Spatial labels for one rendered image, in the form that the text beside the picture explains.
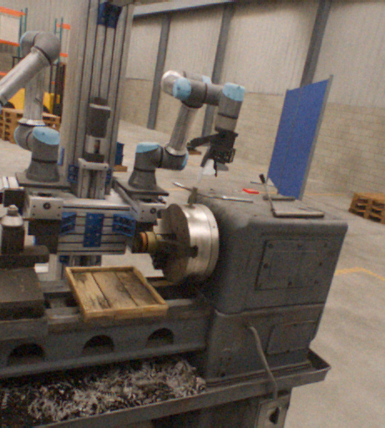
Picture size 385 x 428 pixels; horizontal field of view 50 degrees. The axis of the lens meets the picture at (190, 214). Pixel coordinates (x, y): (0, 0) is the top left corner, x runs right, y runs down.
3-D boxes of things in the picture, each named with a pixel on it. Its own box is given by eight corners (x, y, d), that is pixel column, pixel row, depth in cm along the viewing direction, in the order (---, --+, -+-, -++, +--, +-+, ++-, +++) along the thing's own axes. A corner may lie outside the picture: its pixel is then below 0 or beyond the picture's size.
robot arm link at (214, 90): (201, 80, 153) (210, 84, 143) (230, 85, 156) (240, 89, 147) (197, 101, 156) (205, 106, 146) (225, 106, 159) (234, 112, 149)
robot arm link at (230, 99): (241, 85, 146) (250, 88, 139) (233, 115, 150) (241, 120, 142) (220, 80, 144) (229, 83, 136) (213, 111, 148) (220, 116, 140)
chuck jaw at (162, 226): (174, 236, 168) (170, 209, 172) (179, 233, 164) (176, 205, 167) (149, 236, 163) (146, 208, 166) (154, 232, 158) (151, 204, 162)
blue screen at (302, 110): (250, 181, 1036) (271, 85, 976) (281, 188, 1034) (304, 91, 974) (266, 227, 638) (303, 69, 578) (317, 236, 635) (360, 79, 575)
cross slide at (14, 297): (27, 257, 163) (28, 247, 162) (43, 313, 127) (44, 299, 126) (-20, 258, 155) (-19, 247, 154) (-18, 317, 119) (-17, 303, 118)
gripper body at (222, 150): (223, 166, 145) (232, 133, 141) (202, 159, 149) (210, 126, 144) (232, 164, 152) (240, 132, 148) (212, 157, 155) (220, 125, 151)
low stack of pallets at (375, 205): (376, 211, 956) (382, 192, 945) (412, 222, 893) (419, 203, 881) (346, 211, 879) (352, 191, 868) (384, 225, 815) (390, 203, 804)
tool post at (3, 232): (22, 247, 149) (23, 221, 146) (23, 254, 142) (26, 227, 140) (-1, 247, 145) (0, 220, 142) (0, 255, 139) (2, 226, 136)
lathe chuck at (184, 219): (169, 257, 186) (184, 191, 175) (199, 297, 161) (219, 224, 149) (150, 257, 182) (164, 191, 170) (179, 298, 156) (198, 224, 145)
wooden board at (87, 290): (134, 272, 181) (135, 264, 180) (166, 315, 151) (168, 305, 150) (64, 276, 167) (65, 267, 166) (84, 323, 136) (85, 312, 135)
